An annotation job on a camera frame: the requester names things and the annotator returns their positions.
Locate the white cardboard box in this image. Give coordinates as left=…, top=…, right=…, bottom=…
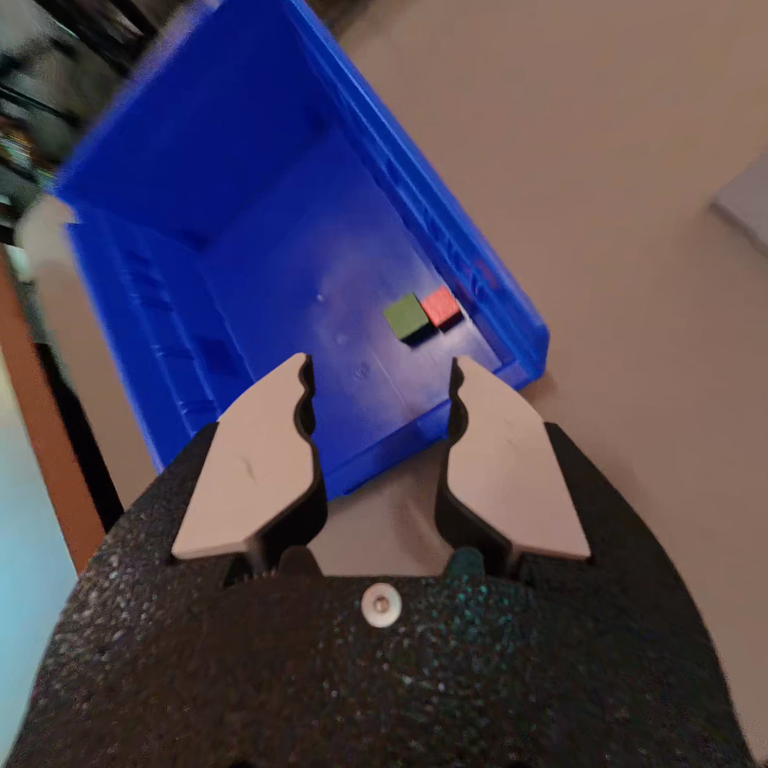
left=710, top=153, right=768, bottom=259

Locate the green wooden cube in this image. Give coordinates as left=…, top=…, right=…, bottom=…
left=383, top=293, right=432, bottom=346

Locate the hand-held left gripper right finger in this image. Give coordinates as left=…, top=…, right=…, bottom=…
left=434, top=356, right=593, bottom=581

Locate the blue plastic bin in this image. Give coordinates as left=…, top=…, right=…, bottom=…
left=48, top=0, right=550, bottom=499

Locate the red wooden cube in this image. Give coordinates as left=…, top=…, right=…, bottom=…
left=420, top=286, right=464, bottom=332

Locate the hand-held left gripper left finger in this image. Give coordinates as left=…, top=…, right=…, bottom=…
left=171, top=353, right=329, bottom=576

